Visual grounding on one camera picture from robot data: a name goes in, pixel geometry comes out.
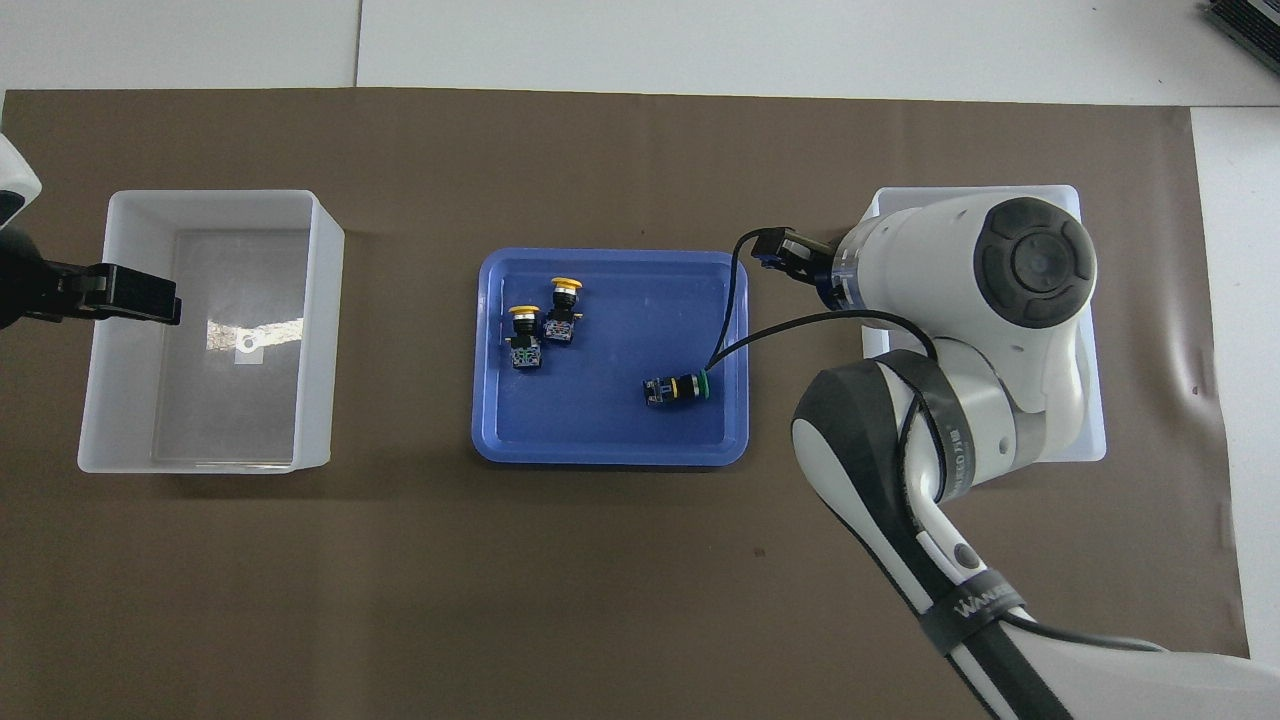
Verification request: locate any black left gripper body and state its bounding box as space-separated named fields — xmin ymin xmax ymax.
xmin=0 ymin=235 xmax=63 ymax=329

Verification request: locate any translucent white plastic box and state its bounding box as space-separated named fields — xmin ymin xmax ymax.
xmin=858 ymin=184 xmax=1109 ymax=464
xmin=77 ymin=189 xmax=347 ymax=475

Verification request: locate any blue plastic tray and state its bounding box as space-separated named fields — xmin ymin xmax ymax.
xmin=470 ymin=248 xmax=751 ymax=468

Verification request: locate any brown paper table mat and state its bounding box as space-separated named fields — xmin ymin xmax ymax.
xmin=0 ymin=88 xmax=1256 ymax=720

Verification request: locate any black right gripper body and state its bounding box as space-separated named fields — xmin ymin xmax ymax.
xmin=778 ymin=230 xmax=833 ymax=286

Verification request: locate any grey ribbed device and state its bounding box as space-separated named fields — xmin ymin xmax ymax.
xmin=1203 ymin=0 xmax=1280 ymax=51

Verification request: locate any yellow push button switch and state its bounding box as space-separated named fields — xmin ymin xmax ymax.
xmin=506 ymin=304 xmax=546 ymax=372
xmin=541 ymin=276 xmax=585 ymax=346

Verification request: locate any green push button switch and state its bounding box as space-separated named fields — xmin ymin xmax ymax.
xmin=643 ymin=369 xmax=712 ymax=410

